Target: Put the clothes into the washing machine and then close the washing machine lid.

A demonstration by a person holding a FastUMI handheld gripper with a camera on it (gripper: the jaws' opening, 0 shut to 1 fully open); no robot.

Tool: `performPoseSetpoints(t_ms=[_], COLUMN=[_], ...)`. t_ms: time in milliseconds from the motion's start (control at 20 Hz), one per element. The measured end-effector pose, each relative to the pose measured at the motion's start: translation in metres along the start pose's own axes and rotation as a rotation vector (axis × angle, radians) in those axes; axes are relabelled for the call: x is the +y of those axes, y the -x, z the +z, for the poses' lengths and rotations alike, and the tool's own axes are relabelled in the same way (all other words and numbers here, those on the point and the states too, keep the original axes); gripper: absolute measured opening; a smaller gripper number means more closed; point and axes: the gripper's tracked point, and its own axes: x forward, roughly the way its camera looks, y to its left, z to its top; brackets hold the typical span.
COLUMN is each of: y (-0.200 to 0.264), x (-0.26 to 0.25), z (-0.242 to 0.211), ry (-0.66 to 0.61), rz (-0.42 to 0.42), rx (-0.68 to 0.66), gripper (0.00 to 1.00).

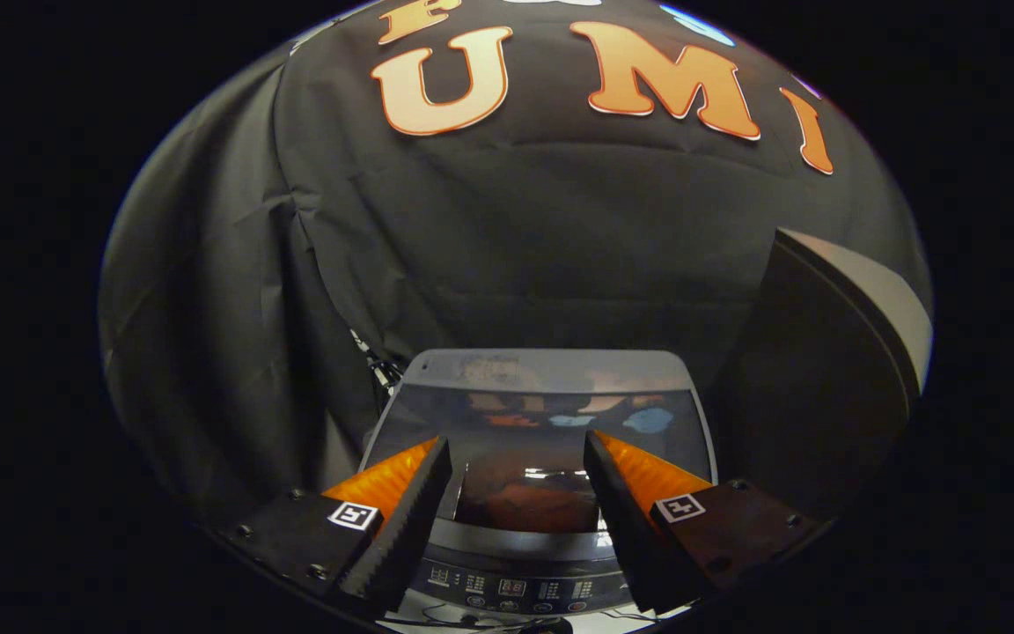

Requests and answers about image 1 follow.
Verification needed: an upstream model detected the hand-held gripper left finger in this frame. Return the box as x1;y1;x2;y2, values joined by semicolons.
208;434;455;619

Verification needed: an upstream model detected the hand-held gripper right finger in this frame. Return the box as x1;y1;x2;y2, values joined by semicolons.
582;429;830;615

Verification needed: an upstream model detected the grey washing machine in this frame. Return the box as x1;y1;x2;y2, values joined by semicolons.
357;350;721;617

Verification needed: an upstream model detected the grey table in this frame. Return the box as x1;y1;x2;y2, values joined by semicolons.
718;227;935;520

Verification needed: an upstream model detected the black backdrop cloth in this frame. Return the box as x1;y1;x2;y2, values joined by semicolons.
98;0;935;529

